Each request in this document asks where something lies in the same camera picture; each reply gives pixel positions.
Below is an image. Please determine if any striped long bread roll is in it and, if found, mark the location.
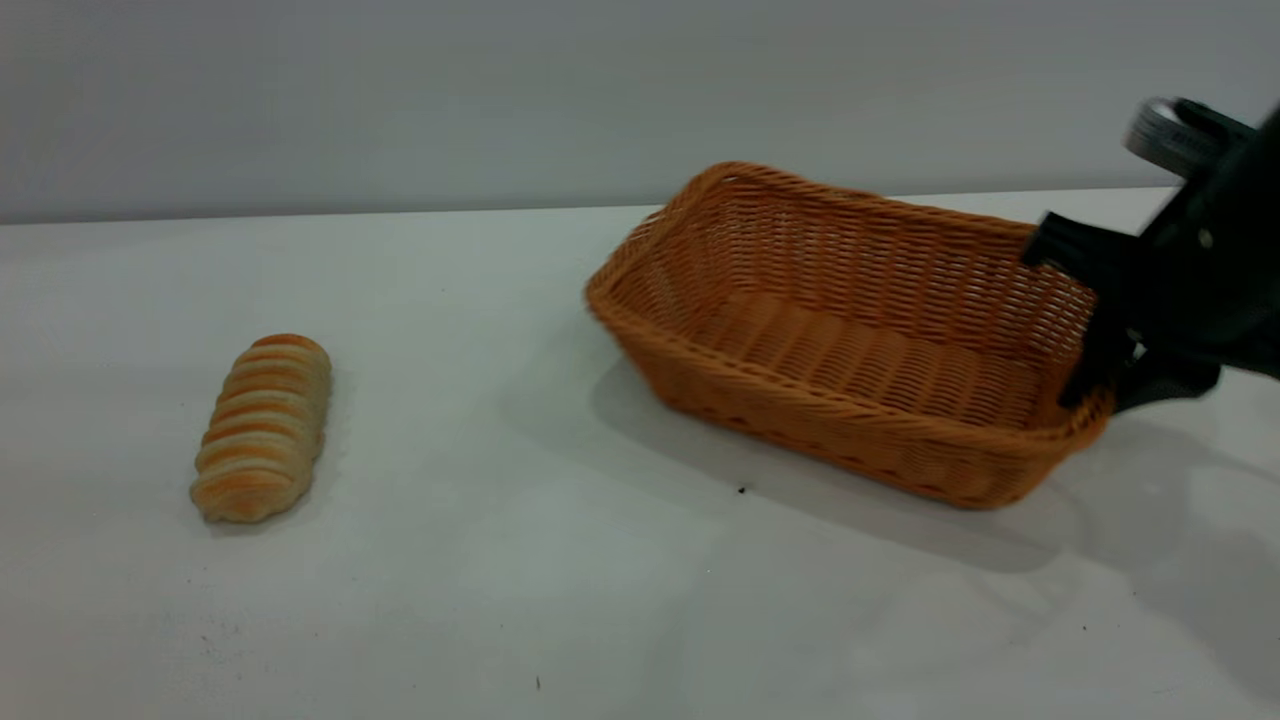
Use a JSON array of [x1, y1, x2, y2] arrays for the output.
[[190, 334, 333, 524]]

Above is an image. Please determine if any grey braided cable sleeve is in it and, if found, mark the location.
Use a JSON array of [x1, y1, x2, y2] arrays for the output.
[[1125, 97, 1205, 179]]

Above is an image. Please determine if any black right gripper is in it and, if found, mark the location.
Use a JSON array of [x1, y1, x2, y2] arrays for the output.
[[1022, 100, 1280, 414]]

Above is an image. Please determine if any orange woven wicker basket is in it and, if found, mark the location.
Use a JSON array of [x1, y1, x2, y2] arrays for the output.
[[585, 161, 1116, 511]]

